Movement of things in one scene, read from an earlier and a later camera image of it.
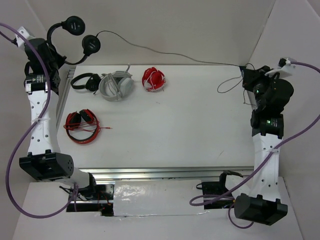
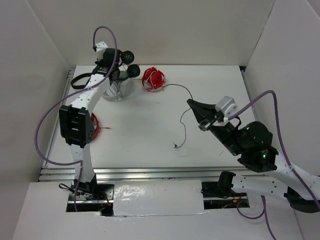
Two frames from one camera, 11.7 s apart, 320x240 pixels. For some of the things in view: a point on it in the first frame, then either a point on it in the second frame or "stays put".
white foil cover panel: (159, 197) stays put
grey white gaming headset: (115, 85) stays put
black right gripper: (250, 76) to (203, 112)
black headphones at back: (92, 84) stays put
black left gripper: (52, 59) to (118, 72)
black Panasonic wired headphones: (74, 25) to (127, 57)
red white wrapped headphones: (153, 80) stays put
